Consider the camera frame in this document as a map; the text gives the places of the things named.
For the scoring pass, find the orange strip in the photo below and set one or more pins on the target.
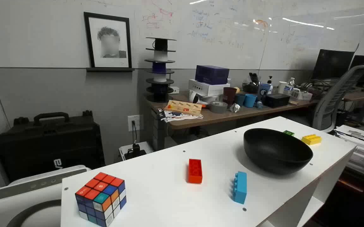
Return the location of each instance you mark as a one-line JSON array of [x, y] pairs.
[[351, 184]]

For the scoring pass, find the grey mesh office chair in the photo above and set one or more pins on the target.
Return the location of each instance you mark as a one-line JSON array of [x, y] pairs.
[[338, 96]]

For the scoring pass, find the dark brown mug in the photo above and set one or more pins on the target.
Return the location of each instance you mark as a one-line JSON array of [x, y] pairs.
[[231, 95]]

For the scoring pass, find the stacked filament spool tower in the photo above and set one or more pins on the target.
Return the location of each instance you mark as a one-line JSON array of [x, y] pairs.
[[161, 70]]

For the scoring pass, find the black computer monitor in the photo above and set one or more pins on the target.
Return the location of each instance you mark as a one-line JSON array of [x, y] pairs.
[[332, 64]]

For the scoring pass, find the orange yellow game box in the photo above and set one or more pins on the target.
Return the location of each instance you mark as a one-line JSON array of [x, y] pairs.
[[184, 107]]

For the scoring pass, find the printed magazines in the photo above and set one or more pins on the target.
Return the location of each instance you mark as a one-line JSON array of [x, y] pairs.
[[183, 117]]

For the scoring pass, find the black desk box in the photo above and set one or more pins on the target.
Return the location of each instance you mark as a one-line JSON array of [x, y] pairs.
[[276, 100]]

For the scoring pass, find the grey duct tape roll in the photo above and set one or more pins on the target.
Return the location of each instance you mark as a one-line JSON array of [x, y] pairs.
[[219, 106]]

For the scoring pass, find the white cardboard box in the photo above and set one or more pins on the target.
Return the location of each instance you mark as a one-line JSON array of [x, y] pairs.
[[205, 88]]

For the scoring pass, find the black bowl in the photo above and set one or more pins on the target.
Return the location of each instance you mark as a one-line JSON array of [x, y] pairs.
[[275, 151]]

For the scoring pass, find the white wall outlet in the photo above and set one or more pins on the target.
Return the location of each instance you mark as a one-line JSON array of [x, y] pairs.
[[133, 122]]

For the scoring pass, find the dark blue box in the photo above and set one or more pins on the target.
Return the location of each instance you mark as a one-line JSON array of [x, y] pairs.
[[212, 75]]

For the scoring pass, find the white grey machine housing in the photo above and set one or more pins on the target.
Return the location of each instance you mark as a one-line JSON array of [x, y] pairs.
[[18, 193]]

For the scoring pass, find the Rubik's cube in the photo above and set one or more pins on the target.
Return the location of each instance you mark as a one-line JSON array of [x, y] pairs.
[[102, 197]]

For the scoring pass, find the black hard carrying case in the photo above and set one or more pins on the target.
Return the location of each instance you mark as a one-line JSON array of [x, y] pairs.
[[47, 145]]

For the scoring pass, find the white board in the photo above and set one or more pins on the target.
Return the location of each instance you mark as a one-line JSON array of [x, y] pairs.
[[170, 193]]

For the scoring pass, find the green toy brick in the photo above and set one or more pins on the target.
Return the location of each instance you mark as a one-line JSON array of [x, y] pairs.
[[290, 133]]

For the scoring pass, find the wooden desk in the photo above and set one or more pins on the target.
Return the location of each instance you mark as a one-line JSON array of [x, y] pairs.
[[215, 117]]

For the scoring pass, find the orange toy brick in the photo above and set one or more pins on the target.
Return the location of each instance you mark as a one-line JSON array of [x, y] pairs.
[[195, 172]]

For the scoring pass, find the black framed portrait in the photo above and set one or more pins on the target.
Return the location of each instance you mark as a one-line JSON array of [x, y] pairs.
[[108, 42]]

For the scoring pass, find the yellow toy brick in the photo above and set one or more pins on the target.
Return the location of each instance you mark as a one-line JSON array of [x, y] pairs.
[[312, 139]]

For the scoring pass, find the blue toy brick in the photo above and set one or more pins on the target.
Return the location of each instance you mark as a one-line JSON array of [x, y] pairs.
[[241, 189]]

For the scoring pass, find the blue cup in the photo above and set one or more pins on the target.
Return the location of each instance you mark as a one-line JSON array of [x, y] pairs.
[[251, 100]]

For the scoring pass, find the white paper stack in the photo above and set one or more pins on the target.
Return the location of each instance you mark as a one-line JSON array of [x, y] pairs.
[[363, 143]]

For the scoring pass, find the white floor power box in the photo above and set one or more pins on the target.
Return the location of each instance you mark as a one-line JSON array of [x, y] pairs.
[[136, 150]]

